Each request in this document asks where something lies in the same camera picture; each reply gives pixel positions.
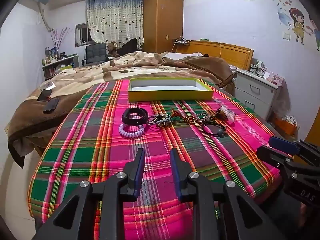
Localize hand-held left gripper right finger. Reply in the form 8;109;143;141
170;148;285;240

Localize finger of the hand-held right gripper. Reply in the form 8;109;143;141
256;145;296;171
269;135;320;166

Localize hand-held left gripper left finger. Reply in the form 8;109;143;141
35;148;147;240

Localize grey elastic hair tie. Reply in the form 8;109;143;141
147;115;173;128

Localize black wrist band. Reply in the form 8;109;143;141
122;107;148;126

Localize black cord teal bead tie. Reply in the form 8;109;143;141
201;122;227;137

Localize pink spiral hair tie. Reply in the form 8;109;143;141
220;106;236;123

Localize yellow-green cardboard box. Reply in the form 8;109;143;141
127;77;214;103

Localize orange box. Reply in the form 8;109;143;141
274;115;299;135

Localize pink green plaid cloth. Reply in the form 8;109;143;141
27;79;282;240

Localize white nightstand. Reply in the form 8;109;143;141
234;69;282;120

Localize brown patterned blanket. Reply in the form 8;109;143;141
5;51;235;168

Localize wooden headboard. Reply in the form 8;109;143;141
176;40;254;71

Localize white pillow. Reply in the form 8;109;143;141
165;52;203;61

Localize dark phone with charm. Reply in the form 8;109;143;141
37;89;52;102

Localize black cloth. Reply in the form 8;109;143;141
116;38;138;55

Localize brown teddy bear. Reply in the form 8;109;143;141
106;41;120;58

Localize grey padded chair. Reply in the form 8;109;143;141
82;42;108;67

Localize power strip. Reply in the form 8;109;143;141
172;37;190;46

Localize white shelf unit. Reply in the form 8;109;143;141
41;54;78;82

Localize group of bottles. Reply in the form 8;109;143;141
42;46;66;65

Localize window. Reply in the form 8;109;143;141
75;22;93;47

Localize wooden wardrobe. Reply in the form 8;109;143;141
143;0;184;53

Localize purple flower branches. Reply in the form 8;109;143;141
50;26;72;55

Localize heart print curtain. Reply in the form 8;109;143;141
86;0;145;46

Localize purple spiral hair tie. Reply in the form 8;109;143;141
118;123;145;138

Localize brown fringed hair tie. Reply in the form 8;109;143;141
214;108;227;121

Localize cartoon wall sticker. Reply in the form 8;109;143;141
241;0;320;52

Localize air conditioner hose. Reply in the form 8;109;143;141
37;1;54;32

